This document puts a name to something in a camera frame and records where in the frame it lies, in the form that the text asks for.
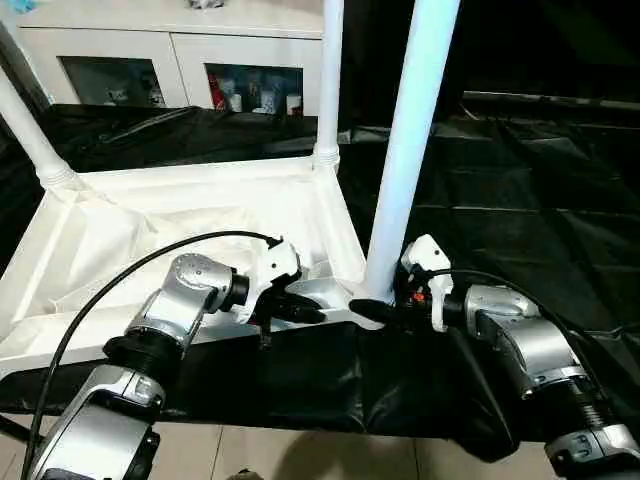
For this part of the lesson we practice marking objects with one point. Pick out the white cabinet with glass doors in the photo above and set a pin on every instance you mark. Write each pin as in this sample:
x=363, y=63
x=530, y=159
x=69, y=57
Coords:
x=175, y=30

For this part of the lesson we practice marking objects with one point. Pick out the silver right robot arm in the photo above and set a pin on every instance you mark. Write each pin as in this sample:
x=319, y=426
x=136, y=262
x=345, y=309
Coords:
x=540, y=345

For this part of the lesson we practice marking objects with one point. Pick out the red packet in cabinet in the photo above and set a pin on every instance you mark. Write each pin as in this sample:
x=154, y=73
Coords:
x=216, y=95

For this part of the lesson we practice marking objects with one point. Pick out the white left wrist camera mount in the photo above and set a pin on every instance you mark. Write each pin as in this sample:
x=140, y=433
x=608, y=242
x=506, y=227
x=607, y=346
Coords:
x=277, y=260

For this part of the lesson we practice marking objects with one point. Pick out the black metal rail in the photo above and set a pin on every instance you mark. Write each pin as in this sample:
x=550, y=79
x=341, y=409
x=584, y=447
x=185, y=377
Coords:
x=550, y=99

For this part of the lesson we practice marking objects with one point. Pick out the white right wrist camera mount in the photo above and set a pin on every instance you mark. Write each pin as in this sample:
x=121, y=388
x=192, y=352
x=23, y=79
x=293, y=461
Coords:
x=425, y=250

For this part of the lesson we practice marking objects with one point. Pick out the white plastic table top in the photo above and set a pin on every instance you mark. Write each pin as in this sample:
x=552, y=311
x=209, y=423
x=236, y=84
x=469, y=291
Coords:
x=150, y=200

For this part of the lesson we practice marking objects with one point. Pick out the black metal table leg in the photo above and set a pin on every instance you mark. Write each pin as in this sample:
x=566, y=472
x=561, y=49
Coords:
x=12, y=427

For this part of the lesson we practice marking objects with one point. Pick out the white plastic table leg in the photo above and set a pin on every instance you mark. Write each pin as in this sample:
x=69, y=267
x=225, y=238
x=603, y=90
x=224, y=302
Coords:
x=330, y=75
x=415, y=125
x=25, y=125

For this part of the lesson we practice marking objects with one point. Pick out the black mat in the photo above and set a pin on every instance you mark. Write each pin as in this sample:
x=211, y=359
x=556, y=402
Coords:
x=500, y=200

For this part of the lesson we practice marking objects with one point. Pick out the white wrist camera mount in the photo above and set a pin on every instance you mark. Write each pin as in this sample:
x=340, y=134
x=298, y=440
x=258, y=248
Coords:
x=277, y=260
x=425, y=250

